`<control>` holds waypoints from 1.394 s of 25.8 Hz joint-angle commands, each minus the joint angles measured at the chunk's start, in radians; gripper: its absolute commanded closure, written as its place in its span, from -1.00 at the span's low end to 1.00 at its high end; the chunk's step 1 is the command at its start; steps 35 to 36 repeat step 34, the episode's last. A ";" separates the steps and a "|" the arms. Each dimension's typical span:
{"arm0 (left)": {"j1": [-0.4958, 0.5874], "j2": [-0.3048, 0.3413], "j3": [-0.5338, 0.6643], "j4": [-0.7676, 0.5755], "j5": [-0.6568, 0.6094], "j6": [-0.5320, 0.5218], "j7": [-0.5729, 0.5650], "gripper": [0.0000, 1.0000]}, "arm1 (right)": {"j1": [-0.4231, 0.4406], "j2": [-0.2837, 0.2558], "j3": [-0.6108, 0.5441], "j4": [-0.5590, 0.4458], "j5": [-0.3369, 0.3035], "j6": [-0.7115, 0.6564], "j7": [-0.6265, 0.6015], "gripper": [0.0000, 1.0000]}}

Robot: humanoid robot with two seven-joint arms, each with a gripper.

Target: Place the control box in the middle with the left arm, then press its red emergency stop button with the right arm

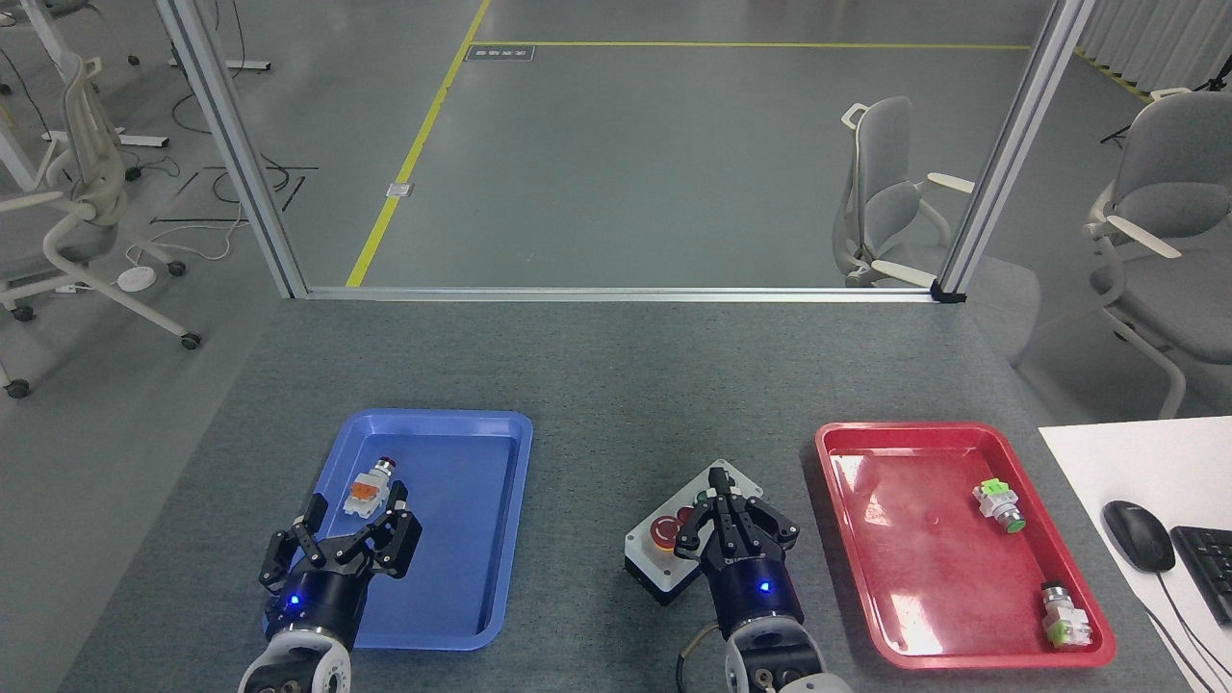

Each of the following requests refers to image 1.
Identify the white desk leg base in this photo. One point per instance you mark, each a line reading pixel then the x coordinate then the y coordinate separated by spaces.
pixel 96 115

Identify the black computer mouse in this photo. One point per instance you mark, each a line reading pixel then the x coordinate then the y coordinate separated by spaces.
pixel 1139 535

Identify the silver aluminium crossbar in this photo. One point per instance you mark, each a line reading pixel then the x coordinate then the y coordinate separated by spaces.
pixel 616 294

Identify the black corner bracket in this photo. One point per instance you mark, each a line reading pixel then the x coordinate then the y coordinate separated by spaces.
pixel 948 292

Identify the white desk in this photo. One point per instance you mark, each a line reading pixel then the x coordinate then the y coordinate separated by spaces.
pixel 1136 462

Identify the black keyboard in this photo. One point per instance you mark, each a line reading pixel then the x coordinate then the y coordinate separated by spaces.
pixel 1208 573

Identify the silver push button green block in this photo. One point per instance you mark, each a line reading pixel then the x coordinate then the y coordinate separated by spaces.
pixel 1064 616

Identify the silver aluminium post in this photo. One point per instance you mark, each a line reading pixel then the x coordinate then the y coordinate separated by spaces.
pixel 231 144
pixel 1015 144

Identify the silver floor outlet plate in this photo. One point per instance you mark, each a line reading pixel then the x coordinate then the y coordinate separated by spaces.
pixel 399 190

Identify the round white floor socket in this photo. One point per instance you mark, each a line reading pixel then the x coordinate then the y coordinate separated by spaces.
pixel 137 278

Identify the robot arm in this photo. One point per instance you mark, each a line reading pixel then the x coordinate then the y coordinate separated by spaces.
pixel 294 664
pixel 780 664

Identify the blue plastic tray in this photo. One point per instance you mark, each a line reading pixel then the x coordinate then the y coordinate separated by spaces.
pixel 462 577

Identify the green push button switch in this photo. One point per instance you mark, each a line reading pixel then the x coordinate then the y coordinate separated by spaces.
pixel 997 505

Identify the grey office chair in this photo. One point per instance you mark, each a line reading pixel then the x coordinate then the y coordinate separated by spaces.
pixel 1169 192
pixel 890 212

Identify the white mesh office chair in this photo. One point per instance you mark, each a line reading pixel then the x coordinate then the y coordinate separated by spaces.
pixel 91 192

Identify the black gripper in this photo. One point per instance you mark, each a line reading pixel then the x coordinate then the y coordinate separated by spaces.
pixel 322 597
pixel 751 587

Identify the red push button orange block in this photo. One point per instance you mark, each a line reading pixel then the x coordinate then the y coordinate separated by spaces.
pixel 368 491

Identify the grey control box with buttons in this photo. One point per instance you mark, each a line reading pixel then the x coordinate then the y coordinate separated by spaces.
pixel 654 553

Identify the red plastic tray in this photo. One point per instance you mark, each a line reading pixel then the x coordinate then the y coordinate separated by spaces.
pixel 924 577

